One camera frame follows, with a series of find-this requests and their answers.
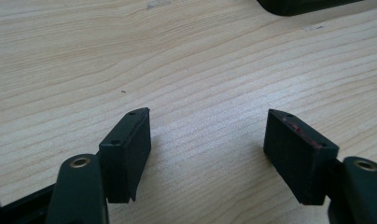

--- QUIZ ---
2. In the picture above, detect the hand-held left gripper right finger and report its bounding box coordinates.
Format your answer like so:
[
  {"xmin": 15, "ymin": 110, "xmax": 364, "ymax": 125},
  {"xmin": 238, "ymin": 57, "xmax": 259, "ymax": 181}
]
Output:
[{"xmin": 263, "ymin": 108, "xmax": 340, "ymax": 206}]

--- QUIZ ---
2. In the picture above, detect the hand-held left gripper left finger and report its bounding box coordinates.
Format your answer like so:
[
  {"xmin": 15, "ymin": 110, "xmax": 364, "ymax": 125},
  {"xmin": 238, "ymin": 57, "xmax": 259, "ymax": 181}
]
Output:
[{"xmin": 97, "ymin": 106, "xmax": 152, "ymax": 204}]

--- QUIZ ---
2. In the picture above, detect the black flat object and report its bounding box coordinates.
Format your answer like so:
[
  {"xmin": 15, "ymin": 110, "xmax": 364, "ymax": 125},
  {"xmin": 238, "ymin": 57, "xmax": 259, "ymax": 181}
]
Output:
[{"xmin": 257, "ymin": 0, "xmax": 363, "ymax": 17}]

